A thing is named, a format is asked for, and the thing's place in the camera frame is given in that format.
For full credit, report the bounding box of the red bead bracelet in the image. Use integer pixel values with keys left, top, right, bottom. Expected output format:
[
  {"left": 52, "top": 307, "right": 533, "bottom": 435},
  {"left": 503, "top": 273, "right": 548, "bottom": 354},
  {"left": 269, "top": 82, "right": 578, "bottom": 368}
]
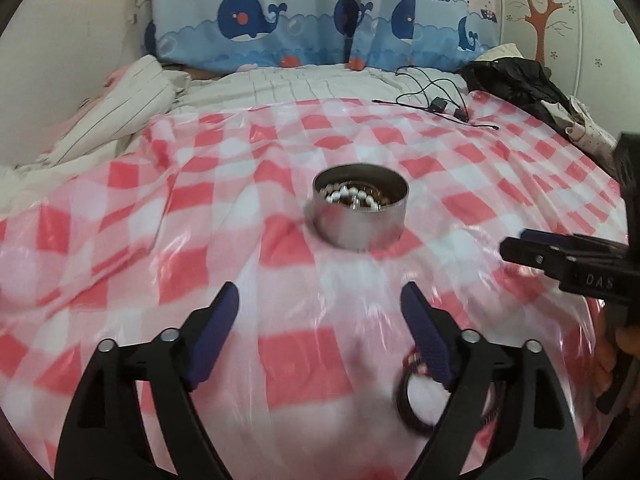
[{"left": 402, "top": 351, "right": 432, "bottom": 377}]

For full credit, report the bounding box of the black cable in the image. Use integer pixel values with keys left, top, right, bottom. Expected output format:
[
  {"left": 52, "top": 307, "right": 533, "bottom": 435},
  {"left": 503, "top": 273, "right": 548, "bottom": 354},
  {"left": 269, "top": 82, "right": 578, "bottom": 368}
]
[{"left": 372, "top": 65, "right": 501, "bottom": 132}]

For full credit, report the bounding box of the white pearl bracelet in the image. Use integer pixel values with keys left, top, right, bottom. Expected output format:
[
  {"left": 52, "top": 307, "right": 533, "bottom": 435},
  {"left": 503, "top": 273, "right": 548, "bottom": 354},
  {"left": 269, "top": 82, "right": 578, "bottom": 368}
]
[{"left": 322, "top": 185, "right": 387, "bottom": 210}]

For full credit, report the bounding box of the black jacket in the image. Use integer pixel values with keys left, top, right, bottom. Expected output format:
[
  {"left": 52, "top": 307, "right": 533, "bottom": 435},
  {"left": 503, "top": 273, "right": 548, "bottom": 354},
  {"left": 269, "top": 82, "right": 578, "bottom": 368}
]
[{"left": 457, "top": 56, "right": 581, "bottom": 131}]

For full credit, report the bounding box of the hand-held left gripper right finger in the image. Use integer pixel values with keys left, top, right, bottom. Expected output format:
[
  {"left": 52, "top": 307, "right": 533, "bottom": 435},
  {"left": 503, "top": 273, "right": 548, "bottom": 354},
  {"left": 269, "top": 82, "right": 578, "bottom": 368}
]
[{"left": 400, "top": 281, "right": 583, "bottom": 480}]

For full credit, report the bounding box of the pink white checkered plastic sheet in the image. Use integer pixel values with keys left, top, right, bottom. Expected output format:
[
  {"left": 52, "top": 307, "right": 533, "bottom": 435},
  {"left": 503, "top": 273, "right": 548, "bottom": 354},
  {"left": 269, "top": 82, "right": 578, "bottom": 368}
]
[{"left": 0, "top": 91, "right": 628, "bottom": 480}]

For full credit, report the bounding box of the white striped blanket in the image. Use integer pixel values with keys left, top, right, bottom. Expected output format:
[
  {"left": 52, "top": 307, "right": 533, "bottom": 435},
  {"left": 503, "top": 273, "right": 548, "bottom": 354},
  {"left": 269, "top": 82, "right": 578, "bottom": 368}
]
[{"left": 0, "top": 54, "right": 483, "bottom": 211}]

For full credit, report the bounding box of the white patterned cloth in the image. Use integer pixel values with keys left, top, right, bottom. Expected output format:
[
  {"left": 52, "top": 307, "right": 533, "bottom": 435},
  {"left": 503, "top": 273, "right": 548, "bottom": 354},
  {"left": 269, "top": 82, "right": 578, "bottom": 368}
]
[{"left": 542, "top": 94, "right": 621, "bottom": 173}]

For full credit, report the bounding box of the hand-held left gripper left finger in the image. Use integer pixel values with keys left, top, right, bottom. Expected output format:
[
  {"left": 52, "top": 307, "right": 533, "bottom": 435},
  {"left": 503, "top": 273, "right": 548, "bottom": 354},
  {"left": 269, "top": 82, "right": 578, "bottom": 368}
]
[{"left": 55, "top": 281, "right": 240, "bottom": 480}]

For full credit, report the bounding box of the round metal tin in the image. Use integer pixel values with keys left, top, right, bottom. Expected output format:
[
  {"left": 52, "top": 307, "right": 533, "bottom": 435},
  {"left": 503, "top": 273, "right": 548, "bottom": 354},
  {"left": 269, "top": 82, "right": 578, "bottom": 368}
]
[{"left": 312, "top": 163, "right": 410, "bottom": 250}]

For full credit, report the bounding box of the person's right hand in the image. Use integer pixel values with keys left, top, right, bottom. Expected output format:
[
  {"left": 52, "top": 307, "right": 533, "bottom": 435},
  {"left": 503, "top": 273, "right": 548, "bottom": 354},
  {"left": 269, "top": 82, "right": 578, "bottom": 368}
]
[{"left": 595, "top": 324, "right": 640, "bottom": 403}]

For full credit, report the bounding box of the black bangle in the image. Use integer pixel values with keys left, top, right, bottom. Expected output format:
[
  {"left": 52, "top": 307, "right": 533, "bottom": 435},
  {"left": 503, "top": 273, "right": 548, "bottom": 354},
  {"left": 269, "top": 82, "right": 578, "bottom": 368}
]
[{"left": 396, "top": 350, "right": 501, "bottom": 432}]

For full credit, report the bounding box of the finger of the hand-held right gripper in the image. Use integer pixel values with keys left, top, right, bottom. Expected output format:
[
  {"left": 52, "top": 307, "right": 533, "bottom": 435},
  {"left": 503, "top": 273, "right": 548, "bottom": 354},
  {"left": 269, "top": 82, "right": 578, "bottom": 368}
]
[
  {"left": 500, "top": 237, "right": 628, "bottom": 283},
  {"left": 519, "top": 229, "right": 628, "bottom": 256}
]

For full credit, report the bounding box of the blue whale print curtain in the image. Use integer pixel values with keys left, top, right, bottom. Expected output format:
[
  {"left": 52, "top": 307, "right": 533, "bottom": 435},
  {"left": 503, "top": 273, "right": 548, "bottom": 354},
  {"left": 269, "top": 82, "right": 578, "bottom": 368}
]
[{"left": 145, "top": 0, "right": 501, "bottom": 72}]

